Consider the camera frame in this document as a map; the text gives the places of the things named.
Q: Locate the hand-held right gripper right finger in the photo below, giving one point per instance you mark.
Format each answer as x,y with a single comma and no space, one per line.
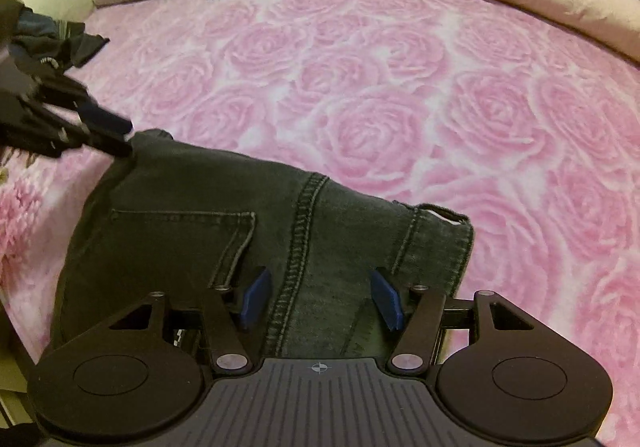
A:
387,299

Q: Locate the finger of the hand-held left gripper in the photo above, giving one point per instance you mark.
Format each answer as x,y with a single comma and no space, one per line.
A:
107,119
100,143

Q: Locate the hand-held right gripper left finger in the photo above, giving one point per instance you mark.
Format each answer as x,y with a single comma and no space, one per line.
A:
256,297

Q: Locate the dark grey jeans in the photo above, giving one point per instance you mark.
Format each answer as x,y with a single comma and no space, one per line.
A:
200,237

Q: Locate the navy blue garment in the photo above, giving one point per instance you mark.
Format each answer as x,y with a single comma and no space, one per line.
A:
55,34

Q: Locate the pink floral blanket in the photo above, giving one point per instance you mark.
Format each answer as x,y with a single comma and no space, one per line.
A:
25,227

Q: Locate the pink rose bed sheet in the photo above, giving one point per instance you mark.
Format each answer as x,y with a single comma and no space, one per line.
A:
400,102

